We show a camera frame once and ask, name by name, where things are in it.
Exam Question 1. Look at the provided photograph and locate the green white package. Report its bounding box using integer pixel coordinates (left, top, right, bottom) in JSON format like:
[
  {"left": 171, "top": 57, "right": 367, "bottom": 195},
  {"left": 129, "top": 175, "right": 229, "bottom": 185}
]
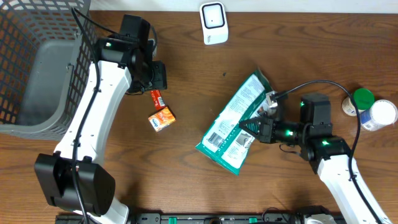
[{"left": 195, "top": 69, "right": 276, "bottom": 175}]

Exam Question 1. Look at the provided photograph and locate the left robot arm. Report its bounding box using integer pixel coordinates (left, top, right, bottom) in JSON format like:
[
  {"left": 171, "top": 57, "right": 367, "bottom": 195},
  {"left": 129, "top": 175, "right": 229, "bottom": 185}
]
[{"left": 34, "top": 14, "right": 167, "bottom": 223}]

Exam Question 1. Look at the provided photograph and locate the grey plastic mesh basket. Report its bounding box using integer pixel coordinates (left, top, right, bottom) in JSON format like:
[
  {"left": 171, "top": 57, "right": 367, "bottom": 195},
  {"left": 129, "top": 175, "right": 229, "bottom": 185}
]
[{"left": 1, "top": 0, "right": 91, "bottom": 141}]

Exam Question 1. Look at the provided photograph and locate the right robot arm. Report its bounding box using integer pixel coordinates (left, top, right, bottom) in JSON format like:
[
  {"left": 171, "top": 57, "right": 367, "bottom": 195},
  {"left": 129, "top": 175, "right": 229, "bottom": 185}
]
[{"left": 239, "top": 93, "right": 390, "bottom": 223}]

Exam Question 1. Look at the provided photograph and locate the green lid jar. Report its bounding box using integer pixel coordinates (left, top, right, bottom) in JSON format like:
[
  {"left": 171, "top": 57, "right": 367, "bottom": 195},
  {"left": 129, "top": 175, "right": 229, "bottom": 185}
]
[{"left": 341, "top": 88, "right": 375, "bottom": 116}]

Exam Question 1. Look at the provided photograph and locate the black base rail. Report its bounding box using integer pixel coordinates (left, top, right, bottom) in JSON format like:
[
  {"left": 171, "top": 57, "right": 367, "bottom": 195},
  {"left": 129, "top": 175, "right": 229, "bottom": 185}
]
[{"left": 55, "top": 212, "right": 343, "bottom": 224}]

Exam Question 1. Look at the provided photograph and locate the red white small packet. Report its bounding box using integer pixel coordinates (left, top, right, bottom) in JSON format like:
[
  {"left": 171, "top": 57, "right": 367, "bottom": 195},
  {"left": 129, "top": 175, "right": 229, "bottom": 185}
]
[{"left": 150, "top": 90, "right": 166, "bottom": 110}]

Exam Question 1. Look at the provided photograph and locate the white jar blue label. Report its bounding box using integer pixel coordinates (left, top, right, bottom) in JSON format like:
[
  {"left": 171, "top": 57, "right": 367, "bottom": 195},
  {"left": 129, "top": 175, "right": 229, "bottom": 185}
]
[{"left": 360, "top": 100, "right": 397, "bottom": 131}]

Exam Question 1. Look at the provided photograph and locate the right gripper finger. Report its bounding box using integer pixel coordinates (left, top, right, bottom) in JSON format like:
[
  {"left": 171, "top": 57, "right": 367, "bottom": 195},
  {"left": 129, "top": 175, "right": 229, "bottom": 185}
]
[
  {"left": 242, "top": 124, "right": 263, "bottom": 138},
  {"left": 239, "top": 116, "right": 267, "bottom": 128}
]

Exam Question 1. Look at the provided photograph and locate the orange small box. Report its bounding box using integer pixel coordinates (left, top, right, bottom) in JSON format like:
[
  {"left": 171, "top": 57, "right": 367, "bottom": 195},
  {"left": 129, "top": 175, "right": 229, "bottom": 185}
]
[{"left": 148, "top": 106, "right": 176, "bottom": 132}]

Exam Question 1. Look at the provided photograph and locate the white barcode scanner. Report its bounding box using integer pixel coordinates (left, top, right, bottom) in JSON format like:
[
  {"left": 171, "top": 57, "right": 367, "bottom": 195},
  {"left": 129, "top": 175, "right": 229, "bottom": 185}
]
[{"left": 199, "top": 1, "right": 229, "bottom": 45}]

